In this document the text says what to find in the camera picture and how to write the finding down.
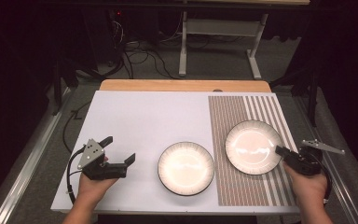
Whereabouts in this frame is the wooden table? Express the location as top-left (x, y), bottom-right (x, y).
top-left (99, 78), bottom-right (272, 93)

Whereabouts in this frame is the person's right hand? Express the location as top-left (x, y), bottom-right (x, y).
top-left (282, 161), bottom-right (329, 203)

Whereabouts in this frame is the brown and white striped mat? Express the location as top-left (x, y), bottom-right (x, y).
top-left (207, 94), bottom-right (298, 207)

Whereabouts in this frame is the white metal frame desk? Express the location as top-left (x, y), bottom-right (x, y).
top-left (178, 0), bottom-right (311, 80)

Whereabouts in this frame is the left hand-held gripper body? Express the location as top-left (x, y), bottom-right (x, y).
top-left (76, 138), bottom-right (129, 181)

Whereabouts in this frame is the aluminium floor rail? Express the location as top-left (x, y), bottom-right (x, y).
top-left (0, 88), bottom-right (73, 224)
top-left (292, 94), bottom-right (358, 224)

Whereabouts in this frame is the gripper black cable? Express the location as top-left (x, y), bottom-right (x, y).
top-left (66, 147), bottom-right (87, 205)
top-left (310, 152), bottom-right (334, 205)

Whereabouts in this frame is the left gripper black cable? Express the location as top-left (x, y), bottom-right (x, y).
top-left (66, 147), bottom-right (87, 205)

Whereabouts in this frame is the person's left hand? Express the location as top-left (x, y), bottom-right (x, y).
top-left (76, 155), bottom-right (119, 206)

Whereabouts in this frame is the white board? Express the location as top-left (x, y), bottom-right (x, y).
top-left (49, 90), bottom-right (302, 217)

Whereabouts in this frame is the bundle of black floor cables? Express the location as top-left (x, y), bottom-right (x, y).
top-left (110, 38), bottom-right (181, 80)

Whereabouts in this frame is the dark equipment with red light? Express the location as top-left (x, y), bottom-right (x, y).
top-left (83, 7), bottom-right (160, 69)

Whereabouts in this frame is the white plate with dark rim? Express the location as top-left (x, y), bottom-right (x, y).
top-left (157, 141), bottom-right (215, 197)
top-left (225, 119), bottom-right (283, 175)

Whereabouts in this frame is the black cable beside table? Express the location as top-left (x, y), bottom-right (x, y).
top-left (62, 101), bottom-right (92, 154)

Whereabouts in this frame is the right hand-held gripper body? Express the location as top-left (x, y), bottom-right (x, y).
top-left (283, 138), bottom-right (346, 176)

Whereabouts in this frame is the black metal stand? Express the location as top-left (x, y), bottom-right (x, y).
top-left (51, 59), bottom-right (79, 117)
top-left (269, 66), bottom-right (321, 128)

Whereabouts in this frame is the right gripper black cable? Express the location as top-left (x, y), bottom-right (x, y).
top-left (310, 152), bottom-right (334, 205)

